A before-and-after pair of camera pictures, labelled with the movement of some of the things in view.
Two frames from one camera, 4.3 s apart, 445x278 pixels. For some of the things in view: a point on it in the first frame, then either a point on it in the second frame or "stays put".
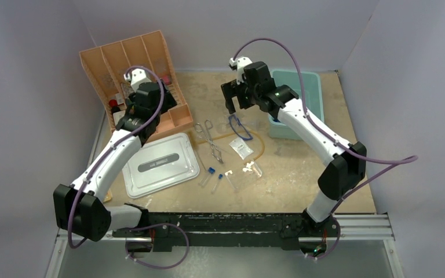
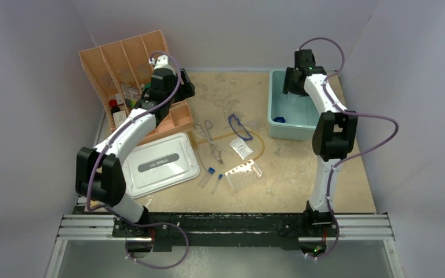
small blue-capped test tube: (216, 183) stays put
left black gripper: (167, 102) → (186, 90)
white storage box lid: (160, 163) stays put
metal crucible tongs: (215, 150) stays put
